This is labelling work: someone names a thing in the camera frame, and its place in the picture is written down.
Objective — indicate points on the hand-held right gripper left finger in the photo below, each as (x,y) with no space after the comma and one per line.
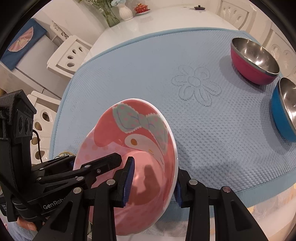
(129,178)

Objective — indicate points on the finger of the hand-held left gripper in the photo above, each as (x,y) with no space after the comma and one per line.
(104,163)
(55,165)

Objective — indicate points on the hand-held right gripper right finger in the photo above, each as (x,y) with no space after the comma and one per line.
(179,197)

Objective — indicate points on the pink cartoon bowl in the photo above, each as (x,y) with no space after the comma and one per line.
(143,143)

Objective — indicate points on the blue steel bowl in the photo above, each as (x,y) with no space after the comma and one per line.
(278,115)

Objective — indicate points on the red steel bowl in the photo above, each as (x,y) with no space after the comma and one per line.
(245,67)

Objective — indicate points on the white dining chair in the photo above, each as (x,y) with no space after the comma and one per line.
(67,64)
(245,14)
(284,46)
(46,104)

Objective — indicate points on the white refrigerator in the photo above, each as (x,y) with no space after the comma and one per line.
(30,69)

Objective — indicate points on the blue textured table mat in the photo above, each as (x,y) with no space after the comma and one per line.
(196,127)

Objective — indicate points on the blue refrigerator cover cloth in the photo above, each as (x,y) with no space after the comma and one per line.
(20,41)

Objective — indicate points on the round blue floral plate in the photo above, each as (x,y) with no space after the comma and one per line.
(272,204)

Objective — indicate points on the white openwork shelf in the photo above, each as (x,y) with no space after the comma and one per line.
(60,32)

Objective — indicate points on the glass vase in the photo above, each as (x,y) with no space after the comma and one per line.
(113,19)

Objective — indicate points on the green flower bouquet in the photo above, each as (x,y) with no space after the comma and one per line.
(101,5)

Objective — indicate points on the white ceramic vase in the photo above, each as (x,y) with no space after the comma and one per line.
(126,14)

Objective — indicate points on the blue artificial flowers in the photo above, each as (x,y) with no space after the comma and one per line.
(116,2)

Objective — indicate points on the red lidded cup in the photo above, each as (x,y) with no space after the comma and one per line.
(141,9)

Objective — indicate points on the small black lid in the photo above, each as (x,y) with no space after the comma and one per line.
(199,7)

